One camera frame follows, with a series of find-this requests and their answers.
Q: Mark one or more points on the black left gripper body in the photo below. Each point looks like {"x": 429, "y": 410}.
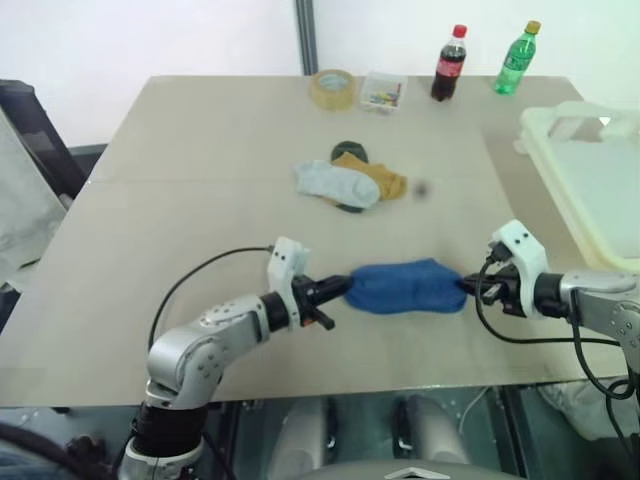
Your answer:
{"x": 306, "y": 292}

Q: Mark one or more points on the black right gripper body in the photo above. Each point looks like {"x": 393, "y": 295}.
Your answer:
{"x": 502, "y": 292}

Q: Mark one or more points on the blue sock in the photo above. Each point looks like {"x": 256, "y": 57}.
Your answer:
{"x": 405, "y": 287}

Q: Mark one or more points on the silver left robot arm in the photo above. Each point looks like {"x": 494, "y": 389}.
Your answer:
{"x": 200, "y": 350}

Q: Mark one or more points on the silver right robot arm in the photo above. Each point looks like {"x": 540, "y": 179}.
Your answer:
{"x": 595, "y": 300}

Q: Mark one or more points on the light grey sock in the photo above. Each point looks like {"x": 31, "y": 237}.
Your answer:
{"x": 335, "y": 182}

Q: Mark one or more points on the mustard yellow sock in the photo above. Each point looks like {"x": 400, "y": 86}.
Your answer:
{"x": 382, "y": 180}

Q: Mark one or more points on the dark green sock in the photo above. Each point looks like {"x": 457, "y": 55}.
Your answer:
{"x": 350, "y": 150}

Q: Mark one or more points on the white plastic basket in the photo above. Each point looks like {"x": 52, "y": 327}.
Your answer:
{"x": 575, "y": 165}

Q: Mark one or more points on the white crumpled cloth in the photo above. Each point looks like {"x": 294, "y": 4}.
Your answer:
{"x": 585, "y": 410}

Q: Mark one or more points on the silver robot left leg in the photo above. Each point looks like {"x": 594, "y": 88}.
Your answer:
{"x": 302, "y": 440}

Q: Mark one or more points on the silver robot leg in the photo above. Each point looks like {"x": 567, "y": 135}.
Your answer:
{"x": 435, "y": 435}
{"x": 302, "y": 440}

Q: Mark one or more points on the silver robot right leg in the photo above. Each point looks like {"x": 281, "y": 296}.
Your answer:
{"x": 435, "y": 435}

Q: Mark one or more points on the clear packing tape roll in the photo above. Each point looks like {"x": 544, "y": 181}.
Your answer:
{"x": 332, "y": 97}

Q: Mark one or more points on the grey robot torso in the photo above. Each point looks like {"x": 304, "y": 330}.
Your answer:
{"x": 405, "y": 472}

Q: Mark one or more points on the clear box with coloured clips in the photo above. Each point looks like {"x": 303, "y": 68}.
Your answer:
{"x": 384, "y": 92}

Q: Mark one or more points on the cola bottle with red cap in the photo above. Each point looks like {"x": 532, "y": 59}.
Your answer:
{"x": 447, "y": 70}

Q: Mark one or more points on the green soda bottle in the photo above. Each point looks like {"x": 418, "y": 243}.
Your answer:
{"x": 515, "y": 62}

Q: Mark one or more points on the grey crumpled cover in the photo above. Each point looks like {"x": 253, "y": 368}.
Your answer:
{"x": 22, "y": 200}

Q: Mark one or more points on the black chair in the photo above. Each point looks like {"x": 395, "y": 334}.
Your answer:
{"x": 35, "y": 130}

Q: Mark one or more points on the dark rounded shape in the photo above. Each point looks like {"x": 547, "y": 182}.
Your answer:
{"x": 30, "y": 452}

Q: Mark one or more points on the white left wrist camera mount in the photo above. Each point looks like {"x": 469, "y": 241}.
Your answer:
{"x": 284, "y": 260}

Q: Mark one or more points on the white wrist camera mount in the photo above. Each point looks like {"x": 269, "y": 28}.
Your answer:
{"x": 525, "y": 250}
{"x": 284, "y": 260}

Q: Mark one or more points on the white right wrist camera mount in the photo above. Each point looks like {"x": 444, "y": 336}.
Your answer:
{"x": 525, "y": 250}

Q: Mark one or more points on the grey aluminium post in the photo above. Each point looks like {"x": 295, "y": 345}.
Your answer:
{"x": 307, "y": 35}

